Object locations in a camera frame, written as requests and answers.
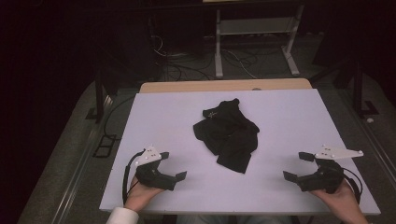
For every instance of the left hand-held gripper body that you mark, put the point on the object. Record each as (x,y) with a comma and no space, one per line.
(152,175)

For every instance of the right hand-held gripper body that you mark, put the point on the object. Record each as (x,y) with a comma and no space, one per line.
(323,179)

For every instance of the black shorts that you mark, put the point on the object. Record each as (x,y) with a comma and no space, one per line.
(230,133)

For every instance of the person's left hand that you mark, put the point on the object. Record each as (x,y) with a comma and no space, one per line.
(140,194)

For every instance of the person's right hand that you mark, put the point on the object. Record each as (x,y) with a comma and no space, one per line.
(339,200)

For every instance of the white board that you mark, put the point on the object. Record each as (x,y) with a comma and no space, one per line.
(155,124)

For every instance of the person's lap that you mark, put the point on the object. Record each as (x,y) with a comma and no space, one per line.
(233,219)

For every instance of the small white disc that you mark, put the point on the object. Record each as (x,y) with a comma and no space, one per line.
(369,120)

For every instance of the black metal stand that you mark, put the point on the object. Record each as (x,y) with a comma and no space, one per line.
(99,99)
(357,90)

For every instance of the wooden table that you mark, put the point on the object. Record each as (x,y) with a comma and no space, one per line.
(218,85)

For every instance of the white metal stand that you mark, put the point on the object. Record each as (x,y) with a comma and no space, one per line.
(218,46)

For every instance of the metal floor rail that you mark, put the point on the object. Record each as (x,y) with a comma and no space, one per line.
(373,140)
(81,161)

